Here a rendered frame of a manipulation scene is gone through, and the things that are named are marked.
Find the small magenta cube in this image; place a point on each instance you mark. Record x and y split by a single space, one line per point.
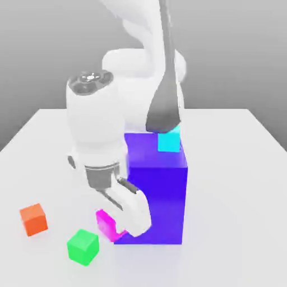
105 225

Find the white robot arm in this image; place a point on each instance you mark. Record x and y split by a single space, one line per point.
94 121

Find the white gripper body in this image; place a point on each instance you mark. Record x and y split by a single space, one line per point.
134 213

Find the large blue box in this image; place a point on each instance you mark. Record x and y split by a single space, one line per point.
166 201

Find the small green cube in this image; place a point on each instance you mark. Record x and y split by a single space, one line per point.
83 246

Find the small orange cube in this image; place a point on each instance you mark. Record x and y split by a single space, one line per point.
33 220

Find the small cyan cube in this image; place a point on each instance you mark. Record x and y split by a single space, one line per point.
168 142

